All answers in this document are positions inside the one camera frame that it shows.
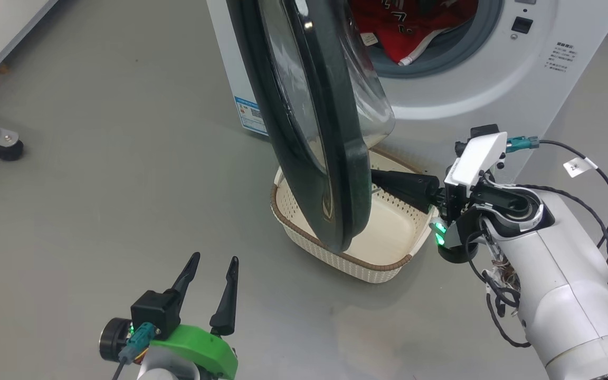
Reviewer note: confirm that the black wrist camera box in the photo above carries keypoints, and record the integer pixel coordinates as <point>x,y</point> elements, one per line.
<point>483,131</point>
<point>153,311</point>

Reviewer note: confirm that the cream perforated laundry basket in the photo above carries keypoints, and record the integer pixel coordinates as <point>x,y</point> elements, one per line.
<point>388,237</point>

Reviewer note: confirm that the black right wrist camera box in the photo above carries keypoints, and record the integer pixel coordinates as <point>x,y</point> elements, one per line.
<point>483,131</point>

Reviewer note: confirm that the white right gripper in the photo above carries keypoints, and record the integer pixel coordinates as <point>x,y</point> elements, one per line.
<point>475,158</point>

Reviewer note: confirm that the black round glass washer door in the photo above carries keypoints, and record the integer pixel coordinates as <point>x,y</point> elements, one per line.
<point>335,158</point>

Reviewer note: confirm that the red and white garment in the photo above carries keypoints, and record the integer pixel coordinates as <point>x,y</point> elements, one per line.
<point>415,26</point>

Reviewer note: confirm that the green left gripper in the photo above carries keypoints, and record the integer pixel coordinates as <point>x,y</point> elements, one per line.
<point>203,348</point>

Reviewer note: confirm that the black caster wheel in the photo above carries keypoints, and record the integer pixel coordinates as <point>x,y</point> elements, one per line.
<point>8,151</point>

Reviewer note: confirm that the white front-load washing machine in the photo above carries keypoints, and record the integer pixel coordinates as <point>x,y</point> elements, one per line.
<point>473,95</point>

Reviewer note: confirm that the blue energy label sticker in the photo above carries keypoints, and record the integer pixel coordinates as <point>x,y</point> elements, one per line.
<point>250,115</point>

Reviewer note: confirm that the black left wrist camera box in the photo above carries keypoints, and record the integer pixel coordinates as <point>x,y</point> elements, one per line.
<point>153,311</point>

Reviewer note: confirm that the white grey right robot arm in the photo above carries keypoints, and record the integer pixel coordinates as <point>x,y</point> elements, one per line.
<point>562,285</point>

